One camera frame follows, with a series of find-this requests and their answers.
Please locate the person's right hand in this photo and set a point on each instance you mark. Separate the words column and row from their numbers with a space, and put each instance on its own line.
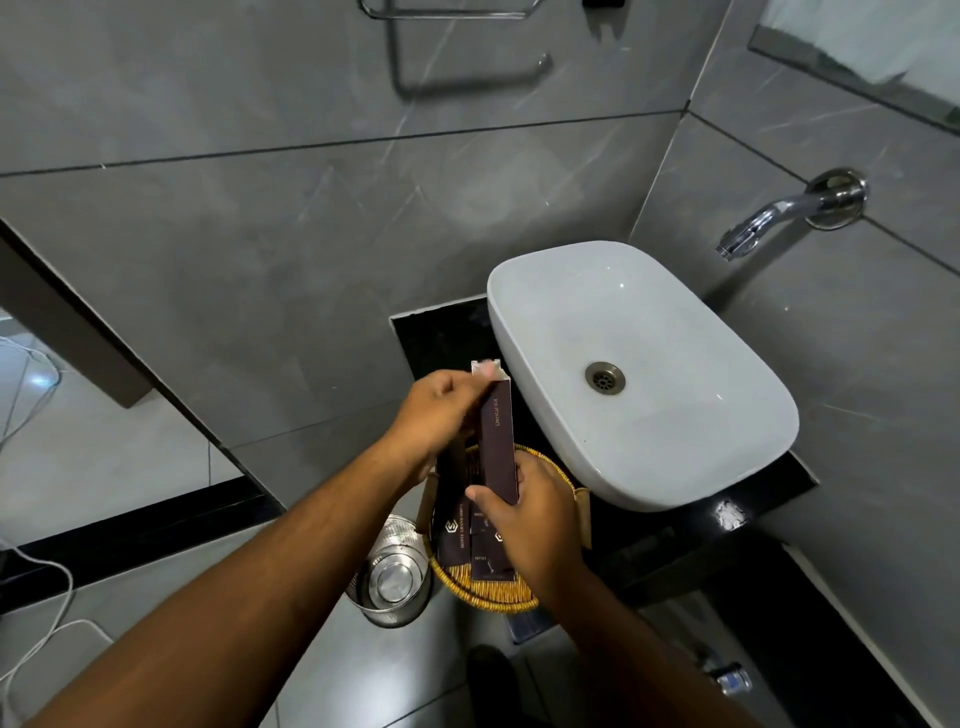
column 540, row 529

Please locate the person's left hand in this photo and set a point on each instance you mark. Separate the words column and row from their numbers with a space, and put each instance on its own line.
column 431, row 424

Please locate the person's left fingers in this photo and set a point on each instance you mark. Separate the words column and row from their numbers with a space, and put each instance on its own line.
column 466, row 384

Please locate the person's right thumb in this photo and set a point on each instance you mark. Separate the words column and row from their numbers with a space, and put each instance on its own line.
column 489, row 501

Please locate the long dark brown carton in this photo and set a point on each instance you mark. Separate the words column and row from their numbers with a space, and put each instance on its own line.
column 499, row 442

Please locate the person's right forearm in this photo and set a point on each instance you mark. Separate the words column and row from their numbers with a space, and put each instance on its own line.
column 637, row 660

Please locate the person's left forearm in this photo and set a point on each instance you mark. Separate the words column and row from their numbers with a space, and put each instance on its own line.
column 225, row 600

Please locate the dark brown carton with logo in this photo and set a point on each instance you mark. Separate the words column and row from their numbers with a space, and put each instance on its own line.
column 451, row 517

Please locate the small dark brown carton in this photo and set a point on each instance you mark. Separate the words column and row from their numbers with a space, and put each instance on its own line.
column 487, row 559

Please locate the round woven basket tray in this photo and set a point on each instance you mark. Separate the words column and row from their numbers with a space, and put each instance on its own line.
column 480, row 596

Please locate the steel waste bin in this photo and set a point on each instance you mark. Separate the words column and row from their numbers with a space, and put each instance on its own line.
column 391, row 577

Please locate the metal basin drain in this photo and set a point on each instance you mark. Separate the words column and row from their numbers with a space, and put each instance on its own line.
column 604, row 376

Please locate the white ceramic basin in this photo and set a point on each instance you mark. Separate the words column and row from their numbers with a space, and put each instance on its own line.
column 645, row 360

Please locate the small plastic bottle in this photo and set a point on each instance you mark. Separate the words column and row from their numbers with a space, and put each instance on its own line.
column 729, row 677

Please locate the chrome towel rail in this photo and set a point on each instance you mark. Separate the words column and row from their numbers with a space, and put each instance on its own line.
column 450, row 12

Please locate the chrome wall faucet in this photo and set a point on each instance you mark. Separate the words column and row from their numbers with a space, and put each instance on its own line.
column 795, row 204

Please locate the brown door frame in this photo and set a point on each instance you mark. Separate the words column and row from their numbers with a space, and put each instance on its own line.
column 67, row 322

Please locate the wall mirror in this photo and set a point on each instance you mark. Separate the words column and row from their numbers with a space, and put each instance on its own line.
column 862, row 45

